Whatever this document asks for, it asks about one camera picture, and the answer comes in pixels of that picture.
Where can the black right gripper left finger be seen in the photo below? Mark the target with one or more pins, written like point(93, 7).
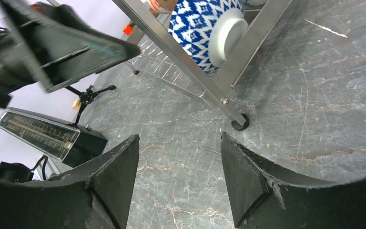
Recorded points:
point(94, 195)

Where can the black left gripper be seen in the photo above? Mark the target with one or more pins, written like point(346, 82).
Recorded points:
point(52, 46)

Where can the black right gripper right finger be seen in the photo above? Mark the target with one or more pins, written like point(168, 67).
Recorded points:
point(265, 195)

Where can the steel two-tier dish rack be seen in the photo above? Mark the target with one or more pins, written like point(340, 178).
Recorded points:
point(163, 57)

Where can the blue zigzag patterned bowl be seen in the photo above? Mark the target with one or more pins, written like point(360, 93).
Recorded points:
point(208, 30)

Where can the black microphone on tripod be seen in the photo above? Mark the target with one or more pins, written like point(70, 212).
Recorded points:
point(86, 98)

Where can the black clear-top container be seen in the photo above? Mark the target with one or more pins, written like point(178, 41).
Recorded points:
point(70, 143)

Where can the orange brown block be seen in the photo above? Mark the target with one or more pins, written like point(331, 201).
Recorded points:
point(128, 29)

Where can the red white patterned bowl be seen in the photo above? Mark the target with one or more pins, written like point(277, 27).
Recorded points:
point(162, 6)

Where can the wooden cube left rail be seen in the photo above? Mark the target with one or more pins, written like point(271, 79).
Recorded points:
point(76, 104)

